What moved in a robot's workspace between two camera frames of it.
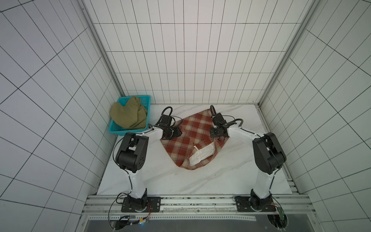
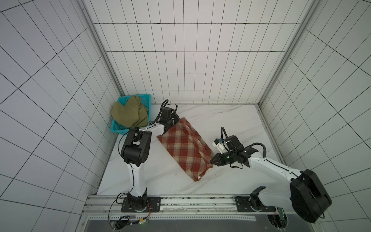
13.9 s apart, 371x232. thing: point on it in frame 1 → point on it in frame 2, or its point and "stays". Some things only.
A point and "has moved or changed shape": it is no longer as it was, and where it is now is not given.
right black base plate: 244,204 stays
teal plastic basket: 118,130 stays
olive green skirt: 132,115 stays
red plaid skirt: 195,147 has moved or changed shape
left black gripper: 177,133 → 176,118
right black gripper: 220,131 → 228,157
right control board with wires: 279,221 stays
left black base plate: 150,204 stays
